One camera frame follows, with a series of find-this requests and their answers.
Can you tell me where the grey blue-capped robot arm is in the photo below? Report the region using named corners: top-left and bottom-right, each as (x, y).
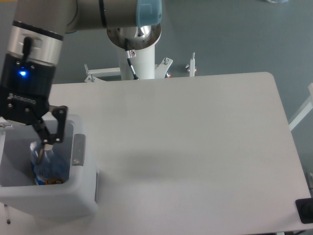
top-left (0, 0), bottom-right (162, 164)

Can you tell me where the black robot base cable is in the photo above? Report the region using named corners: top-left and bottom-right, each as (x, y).
top-left (124, 38), bottom-right (140, 81)

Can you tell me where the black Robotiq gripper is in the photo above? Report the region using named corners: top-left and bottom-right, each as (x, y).
top-left (0, 53), bottom-right (68, 164)

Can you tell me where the white frame at right edge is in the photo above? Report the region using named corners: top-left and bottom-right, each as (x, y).
top-left (289, 83), bottom-right (313, 131)

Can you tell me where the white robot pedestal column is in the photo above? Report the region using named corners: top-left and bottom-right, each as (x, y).
top-left (115, 30), bottom-right (162, 81)

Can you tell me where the blue orange snack wrapper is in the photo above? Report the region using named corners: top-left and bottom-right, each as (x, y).
top-left (31, 164), bottom-right (66, 186)

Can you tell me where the clear plastic water bottle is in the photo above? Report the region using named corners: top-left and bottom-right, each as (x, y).
top-left (30, 141), bottom-right (70, 181)

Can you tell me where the white pedestal foot frame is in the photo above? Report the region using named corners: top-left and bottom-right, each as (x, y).
top-left (84, 57), bottom-right (174, 83)

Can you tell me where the white upright bracket red foot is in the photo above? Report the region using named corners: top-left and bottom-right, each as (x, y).
top-left (185, 52), bottom-right (197, 77)

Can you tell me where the black device at table edge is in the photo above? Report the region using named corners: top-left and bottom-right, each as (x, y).
top-left (295, 198), bottom-right (313, 224)

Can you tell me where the white plastic trash can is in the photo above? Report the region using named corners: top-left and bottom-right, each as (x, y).
top-left (0, 115), bottom-right (98, 218)

